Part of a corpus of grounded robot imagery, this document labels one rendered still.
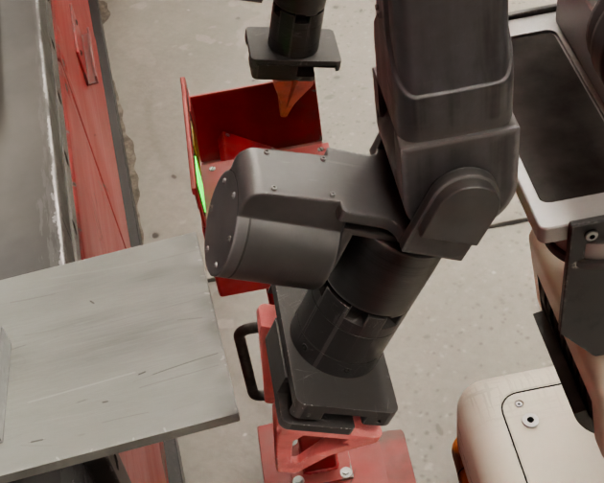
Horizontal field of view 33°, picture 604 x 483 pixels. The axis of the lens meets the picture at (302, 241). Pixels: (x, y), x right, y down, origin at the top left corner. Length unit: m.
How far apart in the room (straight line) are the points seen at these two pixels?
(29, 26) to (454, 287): 1.07
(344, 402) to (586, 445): 0.96
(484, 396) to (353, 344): 0.99
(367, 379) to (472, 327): 1.40
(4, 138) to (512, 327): 1.14
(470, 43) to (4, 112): 0.82
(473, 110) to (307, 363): 0.20
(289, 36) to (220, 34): 1.67
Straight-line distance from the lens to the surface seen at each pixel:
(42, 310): 0.80
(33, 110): 1.20
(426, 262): 0.55
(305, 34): 1.14
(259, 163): 0.53
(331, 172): 0.54
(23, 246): 1.04
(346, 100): 2.52
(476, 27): 0.46
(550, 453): 1.53
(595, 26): 0.57
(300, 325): 0.61
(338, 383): 0.61
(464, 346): 1.98
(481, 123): 0.49
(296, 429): 0.61
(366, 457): 1.71
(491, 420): 1.55
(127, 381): 0.74
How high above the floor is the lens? 1.57
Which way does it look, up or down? 46 degrees down
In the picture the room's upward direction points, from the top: 9 degrees counter-clockwise
